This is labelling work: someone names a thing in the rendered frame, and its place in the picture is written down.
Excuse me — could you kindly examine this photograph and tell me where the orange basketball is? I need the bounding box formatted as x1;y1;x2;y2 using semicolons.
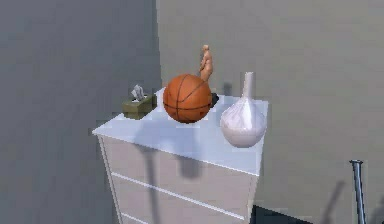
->
162;73;213;125

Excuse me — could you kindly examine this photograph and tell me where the tan wooden figurine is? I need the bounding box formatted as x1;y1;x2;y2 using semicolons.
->
199;44;220;109

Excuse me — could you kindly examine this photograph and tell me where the white round vase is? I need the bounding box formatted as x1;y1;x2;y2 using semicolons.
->
219;71;268;149

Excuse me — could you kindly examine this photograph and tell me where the olive green tissue box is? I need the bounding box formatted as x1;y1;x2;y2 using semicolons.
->
121;84;158;121

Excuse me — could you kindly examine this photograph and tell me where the white chest of drawers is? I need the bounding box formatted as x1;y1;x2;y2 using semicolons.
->
91;87;270;224

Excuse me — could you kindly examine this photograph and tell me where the grey metal baseball bat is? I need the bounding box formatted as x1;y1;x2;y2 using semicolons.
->
349;159;368;224

